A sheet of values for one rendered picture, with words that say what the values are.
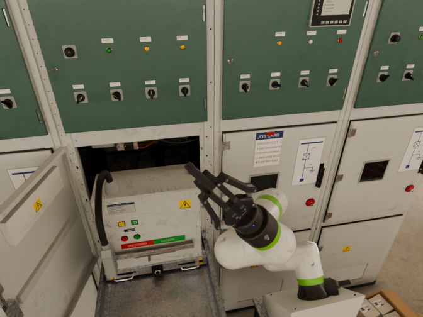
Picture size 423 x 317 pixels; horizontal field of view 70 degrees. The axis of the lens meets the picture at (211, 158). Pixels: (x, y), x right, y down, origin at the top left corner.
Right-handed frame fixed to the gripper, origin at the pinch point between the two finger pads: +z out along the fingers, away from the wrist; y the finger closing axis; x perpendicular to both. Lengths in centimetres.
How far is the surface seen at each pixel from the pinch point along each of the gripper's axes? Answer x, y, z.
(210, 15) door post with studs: -73, 45, -6
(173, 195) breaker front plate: -64, -20, -50
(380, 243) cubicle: -43, 48, -205
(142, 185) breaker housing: -75, -27, -41
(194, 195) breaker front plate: -62, -13, -57
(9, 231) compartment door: -55, -61, -2
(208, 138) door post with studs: -75, 11, -49
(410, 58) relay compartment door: -45, 106, -80
